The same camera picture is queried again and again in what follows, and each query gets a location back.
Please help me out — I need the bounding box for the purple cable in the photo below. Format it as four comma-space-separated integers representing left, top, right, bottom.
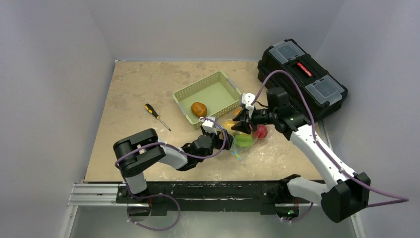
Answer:
114, 117, 228, 232
251, 69, 409, 224

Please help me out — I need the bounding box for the aluminium frame rail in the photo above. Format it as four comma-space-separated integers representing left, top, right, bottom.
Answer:
59, 183, 118, 238

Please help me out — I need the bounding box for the green fake lime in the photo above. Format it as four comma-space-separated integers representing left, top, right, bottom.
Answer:
234, 133, 254, 147

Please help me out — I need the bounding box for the yellow fake lemon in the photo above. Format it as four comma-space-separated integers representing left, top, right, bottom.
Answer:
222, 120, 239, 135

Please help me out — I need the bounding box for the black toolbox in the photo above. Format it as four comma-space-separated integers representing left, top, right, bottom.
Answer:
257, 39, 348, 122

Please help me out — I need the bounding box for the yellow black screwdriver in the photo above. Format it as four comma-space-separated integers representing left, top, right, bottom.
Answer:
145, 103, 172, 132

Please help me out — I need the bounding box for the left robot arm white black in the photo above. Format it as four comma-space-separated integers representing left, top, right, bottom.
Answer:
113, 128, 234, 203

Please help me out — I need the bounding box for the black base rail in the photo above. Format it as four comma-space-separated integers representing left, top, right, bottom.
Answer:
115, 180, 308, 217

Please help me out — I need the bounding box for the brown fake kiwi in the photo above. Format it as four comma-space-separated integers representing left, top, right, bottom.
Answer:
190, 102, 207, 117

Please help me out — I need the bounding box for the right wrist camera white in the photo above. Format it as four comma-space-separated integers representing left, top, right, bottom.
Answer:
239, 93, 255, 111

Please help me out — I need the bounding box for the red fake apple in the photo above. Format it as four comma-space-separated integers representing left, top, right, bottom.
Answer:
253, 125, 268, 139

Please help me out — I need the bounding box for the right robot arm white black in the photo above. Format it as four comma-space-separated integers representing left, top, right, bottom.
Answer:
232, 87, 371, 223

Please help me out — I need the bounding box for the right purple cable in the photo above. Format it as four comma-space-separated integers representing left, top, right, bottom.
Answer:
251, 69, 409, 224

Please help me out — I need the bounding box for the clear zip top bag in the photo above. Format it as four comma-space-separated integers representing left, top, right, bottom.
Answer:
221, 119, 269, 161

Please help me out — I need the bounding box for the green plastic basket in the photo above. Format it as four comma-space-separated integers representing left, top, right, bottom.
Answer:
173, 71, 242, 130

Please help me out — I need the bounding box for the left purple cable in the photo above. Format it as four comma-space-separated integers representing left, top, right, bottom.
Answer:
114, 117, 228, 232

